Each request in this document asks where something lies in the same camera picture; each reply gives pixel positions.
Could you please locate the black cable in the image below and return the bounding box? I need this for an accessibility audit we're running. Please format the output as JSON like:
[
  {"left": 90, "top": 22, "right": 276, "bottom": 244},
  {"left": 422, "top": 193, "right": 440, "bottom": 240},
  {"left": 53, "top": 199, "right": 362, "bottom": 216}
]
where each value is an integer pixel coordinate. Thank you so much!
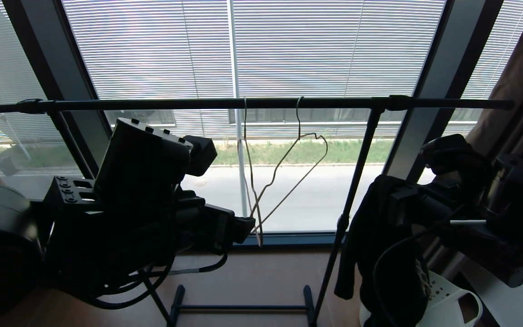
[
  {"left": 84, "top": 251, "right": 229, "bottom": 310},
  {"left": 372, "top": 222, "right": 454, "bottom": 327}
]

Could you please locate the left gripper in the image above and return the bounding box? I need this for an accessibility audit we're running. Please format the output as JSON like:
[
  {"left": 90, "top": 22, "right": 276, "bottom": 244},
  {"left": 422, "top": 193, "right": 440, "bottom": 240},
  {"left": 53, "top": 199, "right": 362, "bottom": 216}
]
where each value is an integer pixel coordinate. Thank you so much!
[{"left": 175, "top": 191, "right": 257, "bottom": 255}]

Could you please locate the black garment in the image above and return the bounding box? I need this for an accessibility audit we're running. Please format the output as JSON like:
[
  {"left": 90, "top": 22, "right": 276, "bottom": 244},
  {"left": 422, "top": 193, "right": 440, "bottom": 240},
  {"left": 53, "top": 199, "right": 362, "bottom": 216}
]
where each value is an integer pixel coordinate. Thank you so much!
[{"left": 333, "top": 174, "right": 431, "bottom": 327}]

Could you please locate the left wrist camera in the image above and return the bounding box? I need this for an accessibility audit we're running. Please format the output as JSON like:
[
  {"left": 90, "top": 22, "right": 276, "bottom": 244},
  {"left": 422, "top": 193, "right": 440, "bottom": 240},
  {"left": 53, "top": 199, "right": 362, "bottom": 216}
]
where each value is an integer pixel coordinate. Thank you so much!
[{"left": 183, "top": 135, "right": 218, "bottom": 178}]

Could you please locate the black clothes rack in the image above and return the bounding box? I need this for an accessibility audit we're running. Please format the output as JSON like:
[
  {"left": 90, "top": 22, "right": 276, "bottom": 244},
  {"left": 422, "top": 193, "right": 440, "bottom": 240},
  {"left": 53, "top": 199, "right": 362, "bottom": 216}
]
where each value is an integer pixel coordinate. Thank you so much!
[{"left": 0, "top": 94, "right": 515, "bottom": 327}]

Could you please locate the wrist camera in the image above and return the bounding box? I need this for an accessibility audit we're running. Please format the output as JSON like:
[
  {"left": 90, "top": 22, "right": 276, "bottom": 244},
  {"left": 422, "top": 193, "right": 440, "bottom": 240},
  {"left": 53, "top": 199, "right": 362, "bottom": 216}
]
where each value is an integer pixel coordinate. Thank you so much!
[
  {"left": 183, "top": 135, "right": 218, "bottom": 178},
  {"left": 388, "top": 185, "right": 421, "bottom": 228}
]

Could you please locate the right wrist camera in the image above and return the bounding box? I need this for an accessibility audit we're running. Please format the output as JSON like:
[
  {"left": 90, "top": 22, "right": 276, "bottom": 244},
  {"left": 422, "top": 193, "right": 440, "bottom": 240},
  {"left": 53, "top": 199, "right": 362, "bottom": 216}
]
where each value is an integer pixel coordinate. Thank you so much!
[{"left": 388, "top": 185, "right": 421, "bottom": 228}]

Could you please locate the window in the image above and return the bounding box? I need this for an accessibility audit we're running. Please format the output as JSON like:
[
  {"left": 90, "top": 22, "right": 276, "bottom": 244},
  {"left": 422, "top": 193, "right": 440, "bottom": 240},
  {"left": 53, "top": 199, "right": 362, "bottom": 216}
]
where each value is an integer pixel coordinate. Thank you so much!
[{"left": 0, "top": 0, "right": 523, "bottom": 248}]

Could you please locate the pink clothes hanger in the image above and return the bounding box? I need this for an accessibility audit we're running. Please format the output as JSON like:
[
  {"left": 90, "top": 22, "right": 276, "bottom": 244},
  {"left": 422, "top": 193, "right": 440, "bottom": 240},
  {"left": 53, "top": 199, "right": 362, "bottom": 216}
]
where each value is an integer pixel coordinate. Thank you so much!
[
  {"left": 250, "top": 96, "right": 329, "bottom": 235},
  {"left": 242, "top": 97, "right": 265, "bottom": 248}
]

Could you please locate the white laundry basket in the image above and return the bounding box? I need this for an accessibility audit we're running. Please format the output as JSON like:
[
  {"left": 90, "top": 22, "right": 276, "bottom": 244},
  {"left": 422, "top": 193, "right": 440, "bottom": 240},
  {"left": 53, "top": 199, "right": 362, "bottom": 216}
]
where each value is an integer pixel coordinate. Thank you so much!
[{"left": 359, "top": 270, "right": 484, "bottom": 327}]

